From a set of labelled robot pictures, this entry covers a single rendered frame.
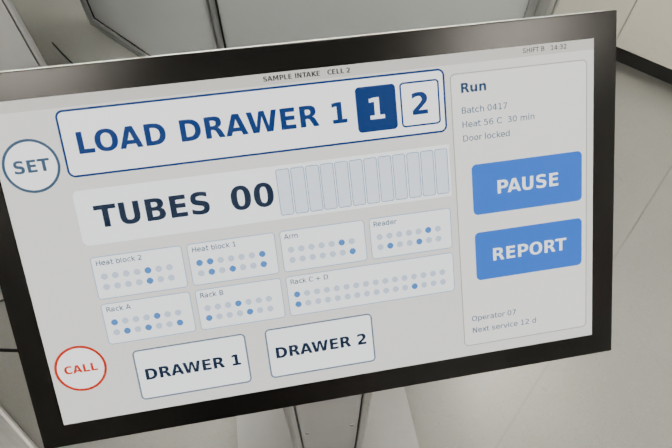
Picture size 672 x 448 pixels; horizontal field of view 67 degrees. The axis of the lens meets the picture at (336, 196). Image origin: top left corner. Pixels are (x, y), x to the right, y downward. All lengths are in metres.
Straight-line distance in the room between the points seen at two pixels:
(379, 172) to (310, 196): 0.06
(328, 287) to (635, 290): 1.50
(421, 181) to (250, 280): 0.16
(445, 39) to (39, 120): 0.31
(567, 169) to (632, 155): 1.75
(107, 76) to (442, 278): 0.32
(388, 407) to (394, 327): 1.00
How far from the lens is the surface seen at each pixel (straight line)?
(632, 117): 2.40
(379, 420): 1.44
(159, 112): 0.41
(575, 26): 0.48
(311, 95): 0.41
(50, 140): 0.44
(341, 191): 0.42
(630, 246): 1.95
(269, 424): 1.45
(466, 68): 0.44
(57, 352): 0.49
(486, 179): 0.45
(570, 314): 0.53
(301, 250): 0.43
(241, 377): 0.48
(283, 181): 0.41
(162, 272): 0.44
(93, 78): 0.43
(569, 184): 0.49
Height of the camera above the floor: 1.44
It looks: 53 degrees down
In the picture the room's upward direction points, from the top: straight up
